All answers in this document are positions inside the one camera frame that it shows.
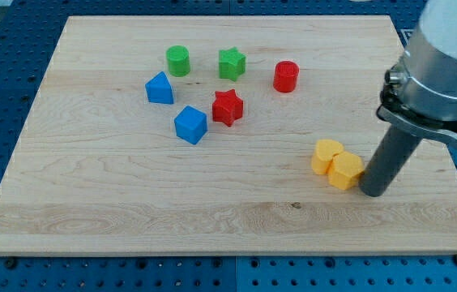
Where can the red cylinder block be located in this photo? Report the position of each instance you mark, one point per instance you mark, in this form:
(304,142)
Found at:
(285,76)

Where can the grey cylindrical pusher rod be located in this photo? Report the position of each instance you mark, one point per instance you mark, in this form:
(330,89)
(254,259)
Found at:
(389,158)

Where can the blue triangle block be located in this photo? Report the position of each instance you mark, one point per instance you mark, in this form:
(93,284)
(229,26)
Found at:
(159,89)

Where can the green star block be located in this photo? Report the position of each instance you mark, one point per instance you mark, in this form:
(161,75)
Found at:
(232,63)

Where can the yellow heart block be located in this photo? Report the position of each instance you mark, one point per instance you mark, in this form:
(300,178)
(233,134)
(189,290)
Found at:
(324,151)

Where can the blue cube block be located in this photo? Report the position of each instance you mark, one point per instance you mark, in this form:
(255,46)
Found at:
(191,124)

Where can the light wooden board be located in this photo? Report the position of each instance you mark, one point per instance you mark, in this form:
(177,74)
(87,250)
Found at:
(99,170)

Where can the red star block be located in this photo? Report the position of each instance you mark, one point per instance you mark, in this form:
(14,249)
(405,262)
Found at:
(227,107)

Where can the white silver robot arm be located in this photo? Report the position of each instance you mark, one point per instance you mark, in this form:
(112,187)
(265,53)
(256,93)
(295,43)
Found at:
(419,97)

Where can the yellow hexagon block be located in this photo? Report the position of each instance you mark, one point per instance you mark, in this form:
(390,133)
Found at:
(345,170)

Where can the green cylinder block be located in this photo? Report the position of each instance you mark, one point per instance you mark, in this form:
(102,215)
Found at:
(178,60)

